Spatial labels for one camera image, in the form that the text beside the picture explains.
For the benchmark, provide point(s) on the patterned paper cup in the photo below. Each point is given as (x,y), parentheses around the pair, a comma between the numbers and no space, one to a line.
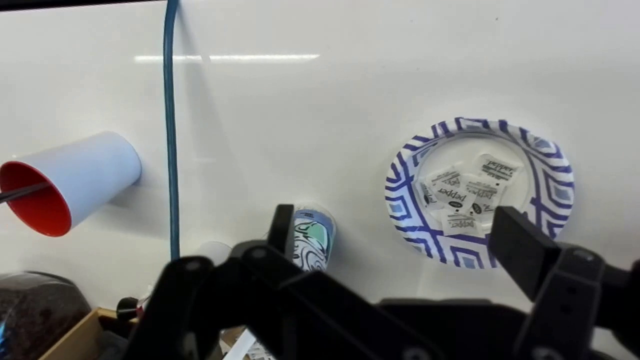
(315,236)

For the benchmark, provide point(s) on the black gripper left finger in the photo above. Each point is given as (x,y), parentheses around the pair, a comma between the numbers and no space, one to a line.
(294,314)

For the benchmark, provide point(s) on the wooden organizer box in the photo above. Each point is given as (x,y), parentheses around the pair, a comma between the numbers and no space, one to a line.
(97,336)

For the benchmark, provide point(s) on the dark plastic bag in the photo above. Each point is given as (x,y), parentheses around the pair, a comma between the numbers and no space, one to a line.
(34,310)

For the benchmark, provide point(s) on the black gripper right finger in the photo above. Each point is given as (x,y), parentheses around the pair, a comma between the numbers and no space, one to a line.
(572,293)

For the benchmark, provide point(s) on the white sachet packets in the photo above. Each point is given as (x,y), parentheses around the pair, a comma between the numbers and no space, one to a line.
(463,198)

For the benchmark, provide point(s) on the blue patterned paper plate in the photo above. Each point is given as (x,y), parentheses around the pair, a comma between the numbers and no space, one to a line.
(543,190)

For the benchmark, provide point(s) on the red and white cup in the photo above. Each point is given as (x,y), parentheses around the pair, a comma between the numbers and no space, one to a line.
(76,178)

